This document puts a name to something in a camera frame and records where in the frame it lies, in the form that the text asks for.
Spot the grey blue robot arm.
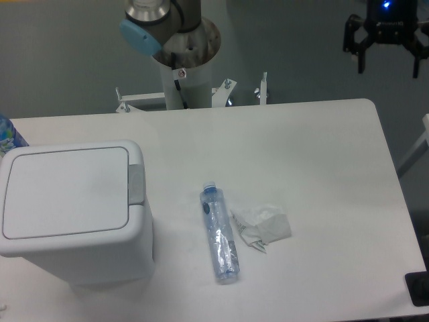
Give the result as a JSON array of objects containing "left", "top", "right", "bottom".
[{"left": 119, "top": 1, "right": 428, "bottom": 78}]

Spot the clear plastic water bottle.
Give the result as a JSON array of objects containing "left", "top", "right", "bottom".
[{"left": 199, "top": 181, "right": 240, "bottom": 284}]

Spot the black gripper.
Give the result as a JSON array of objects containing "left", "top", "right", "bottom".
[{"left": 343, "top": 0, "right": 428, "bottom": 78}]

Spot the blue patterned bottle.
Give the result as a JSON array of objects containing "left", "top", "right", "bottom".
[{"left": 1, "top": 115, "right": 29, "bottom": 157}]

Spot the white metal frame leg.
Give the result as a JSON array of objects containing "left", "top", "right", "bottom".
[{"left": 396, "top": 114, "right": 428, "bottom": 178}]

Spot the crumpled white plastic wrapper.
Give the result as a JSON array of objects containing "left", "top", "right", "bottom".
[{"left": 231, "top": 205, "right": 292, "bottom": 254}]

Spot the white plastic trash can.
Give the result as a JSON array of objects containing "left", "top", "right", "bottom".
[{"left": 1, "top": 140, "right": 155, "bottom": 285}]

